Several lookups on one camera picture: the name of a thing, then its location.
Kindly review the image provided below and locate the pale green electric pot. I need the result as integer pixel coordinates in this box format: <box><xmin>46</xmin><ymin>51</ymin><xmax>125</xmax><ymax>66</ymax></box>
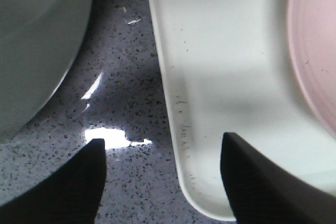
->
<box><xmin>1</xmin><ymin>0</ymin><xmax>92</xmax><ymax>142</ymax></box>

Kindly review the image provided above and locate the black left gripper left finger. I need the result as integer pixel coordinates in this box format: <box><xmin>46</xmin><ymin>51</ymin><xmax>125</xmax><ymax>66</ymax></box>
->
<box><xmin>1</xmin><ymin>138</ymin><xmax>107</xmax><ymax>223</ymax></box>

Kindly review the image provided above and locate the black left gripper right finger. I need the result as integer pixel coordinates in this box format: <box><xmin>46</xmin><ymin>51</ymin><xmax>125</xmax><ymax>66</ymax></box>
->
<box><xmin>220</xmin><ymin>132</ymin><xmax>335</xmax><ymax>223</ymax></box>

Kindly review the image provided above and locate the pink round plate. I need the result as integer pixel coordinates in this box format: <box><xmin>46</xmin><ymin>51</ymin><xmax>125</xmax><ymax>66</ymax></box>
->
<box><xmin>287</xmin><ymin>0</ymin><xmax>335</xmax><ymax>136</ymax></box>

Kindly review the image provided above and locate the cream bear serving tray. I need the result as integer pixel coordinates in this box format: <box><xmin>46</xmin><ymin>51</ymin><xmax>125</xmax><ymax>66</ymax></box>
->
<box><xmin>149</xmin><ymin>0</ymin><xmax>335</xmax><ymax>221</ymax></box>

